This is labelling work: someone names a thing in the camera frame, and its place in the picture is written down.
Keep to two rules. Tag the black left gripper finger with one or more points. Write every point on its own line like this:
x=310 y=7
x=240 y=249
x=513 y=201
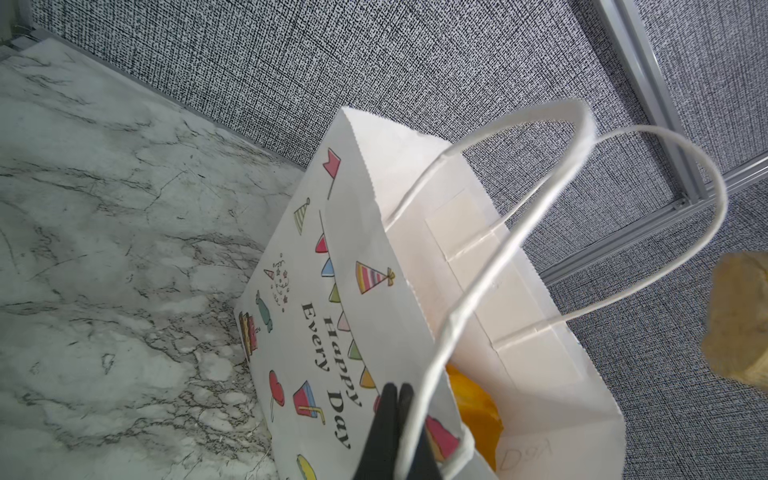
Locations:
x=379 y=454

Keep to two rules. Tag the long twisted yellow bread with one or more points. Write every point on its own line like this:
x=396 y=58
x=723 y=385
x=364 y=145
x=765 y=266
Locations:
x=479 y=412

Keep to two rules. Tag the white paper gift bag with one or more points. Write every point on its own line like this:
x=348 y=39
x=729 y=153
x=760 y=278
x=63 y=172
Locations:
x=391 y=263

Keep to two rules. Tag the round flaky pastry bread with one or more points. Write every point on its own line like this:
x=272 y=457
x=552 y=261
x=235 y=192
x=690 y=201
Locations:
x=735 y=344

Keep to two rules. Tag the aluminium cage frame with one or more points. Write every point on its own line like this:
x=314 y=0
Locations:
x=275 y=71

